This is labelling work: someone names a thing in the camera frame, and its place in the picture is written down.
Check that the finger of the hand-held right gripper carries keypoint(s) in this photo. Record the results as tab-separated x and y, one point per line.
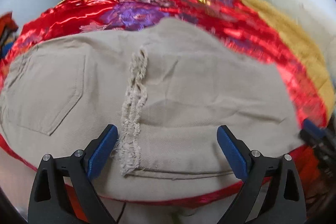
312	129

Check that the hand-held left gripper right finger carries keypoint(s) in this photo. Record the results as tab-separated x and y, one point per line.
232	153

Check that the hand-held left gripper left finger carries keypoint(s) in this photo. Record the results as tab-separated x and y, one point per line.
101	155

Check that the beige pants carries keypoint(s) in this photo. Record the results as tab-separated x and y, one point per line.
183	98

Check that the person's orange fleece trousers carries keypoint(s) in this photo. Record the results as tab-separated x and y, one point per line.
309	163

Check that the yellow textured blanket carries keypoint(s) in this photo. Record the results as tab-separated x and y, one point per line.
294	37

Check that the cream padded headboard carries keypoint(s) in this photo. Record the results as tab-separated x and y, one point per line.
302	3

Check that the blue and mixed clothes pile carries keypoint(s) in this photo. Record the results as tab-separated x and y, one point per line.
4	49

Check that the orange cloth on cabinet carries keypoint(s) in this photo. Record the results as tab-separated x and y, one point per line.
6	24

